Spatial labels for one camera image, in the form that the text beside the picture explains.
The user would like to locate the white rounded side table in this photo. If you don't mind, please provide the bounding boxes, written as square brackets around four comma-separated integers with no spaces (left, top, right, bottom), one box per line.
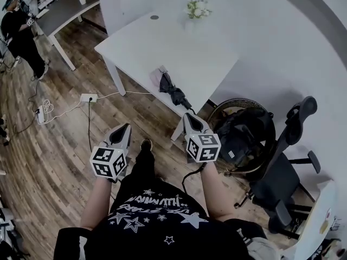
[281,178,341,260]

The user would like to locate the round wicker basket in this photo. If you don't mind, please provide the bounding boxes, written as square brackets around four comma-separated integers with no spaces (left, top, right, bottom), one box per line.
[208,97,277,181]

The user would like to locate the black office chair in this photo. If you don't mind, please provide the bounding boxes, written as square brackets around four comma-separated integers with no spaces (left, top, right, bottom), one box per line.
[234,95,322,240]

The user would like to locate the person's left forearm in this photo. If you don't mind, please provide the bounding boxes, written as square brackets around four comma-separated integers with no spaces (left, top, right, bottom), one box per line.
[80,175,118,230]

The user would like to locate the person's black shoe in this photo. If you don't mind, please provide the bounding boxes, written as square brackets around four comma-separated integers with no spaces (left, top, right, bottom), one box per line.
[140,139,154,152]

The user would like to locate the black power cable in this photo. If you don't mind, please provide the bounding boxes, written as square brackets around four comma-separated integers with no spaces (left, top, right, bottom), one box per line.
[87,98,94,153]

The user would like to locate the grey desk with white legs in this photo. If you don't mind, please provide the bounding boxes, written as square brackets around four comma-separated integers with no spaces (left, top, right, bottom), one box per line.
[34,0,101,72]

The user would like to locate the person's black star-print shirt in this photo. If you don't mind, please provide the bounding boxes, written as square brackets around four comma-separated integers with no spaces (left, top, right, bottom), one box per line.
[55,169,252,260]

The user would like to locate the white power strip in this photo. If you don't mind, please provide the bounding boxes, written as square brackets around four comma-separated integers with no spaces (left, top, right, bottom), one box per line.
[36,105,47,125]
[80,93,99,103]

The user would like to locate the black umbrella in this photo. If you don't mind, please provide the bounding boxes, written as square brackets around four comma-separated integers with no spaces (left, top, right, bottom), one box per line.
[158,71,196,112]

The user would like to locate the pink fabric pouch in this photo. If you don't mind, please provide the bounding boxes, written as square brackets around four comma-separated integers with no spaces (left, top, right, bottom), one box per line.
[149,64,169,87]

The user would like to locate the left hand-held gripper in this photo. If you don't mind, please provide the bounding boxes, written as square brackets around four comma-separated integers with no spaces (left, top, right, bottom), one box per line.
[89,123,132,184]

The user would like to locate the person's right forearm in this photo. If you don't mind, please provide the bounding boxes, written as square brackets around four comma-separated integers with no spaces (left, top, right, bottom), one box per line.
[200,161,240,222]

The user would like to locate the person's black trouser leg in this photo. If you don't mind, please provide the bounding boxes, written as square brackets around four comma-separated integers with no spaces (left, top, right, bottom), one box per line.
[134,144,157,185]

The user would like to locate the white power cable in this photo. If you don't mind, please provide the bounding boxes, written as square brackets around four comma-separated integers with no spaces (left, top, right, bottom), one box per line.
[43,90,153,124]

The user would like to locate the black floor cable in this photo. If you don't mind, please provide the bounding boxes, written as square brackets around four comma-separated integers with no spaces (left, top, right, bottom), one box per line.
[10,74,42,135]

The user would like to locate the black backpack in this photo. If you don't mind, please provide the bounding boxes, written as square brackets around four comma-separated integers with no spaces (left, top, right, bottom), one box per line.
[216,109,269,168]

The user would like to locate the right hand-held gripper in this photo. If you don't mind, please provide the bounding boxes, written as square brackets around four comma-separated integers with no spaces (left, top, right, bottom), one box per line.
[183,113,222,163]

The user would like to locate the white flower vase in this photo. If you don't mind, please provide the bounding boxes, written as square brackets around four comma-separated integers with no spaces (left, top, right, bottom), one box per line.
[186,17,202,31]

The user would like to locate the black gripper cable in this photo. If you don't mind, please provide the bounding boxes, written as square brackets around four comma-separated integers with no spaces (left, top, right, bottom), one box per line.
[181,161,207,198]

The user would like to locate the white flower bouquet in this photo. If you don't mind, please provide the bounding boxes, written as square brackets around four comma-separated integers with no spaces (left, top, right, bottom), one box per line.
[183,0,213,20]

